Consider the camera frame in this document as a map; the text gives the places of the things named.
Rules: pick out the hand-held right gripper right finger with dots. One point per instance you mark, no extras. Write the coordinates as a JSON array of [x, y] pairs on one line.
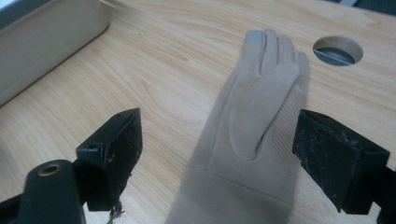
[[336, 161]]

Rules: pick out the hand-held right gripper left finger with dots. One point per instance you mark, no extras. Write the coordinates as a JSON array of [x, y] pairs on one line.
[[115, 149]]

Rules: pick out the beige knit glove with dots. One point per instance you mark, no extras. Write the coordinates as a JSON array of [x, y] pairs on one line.
[[249, 140]]

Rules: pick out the beige plastic box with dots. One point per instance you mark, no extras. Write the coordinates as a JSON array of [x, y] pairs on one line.
[[40, 46]]

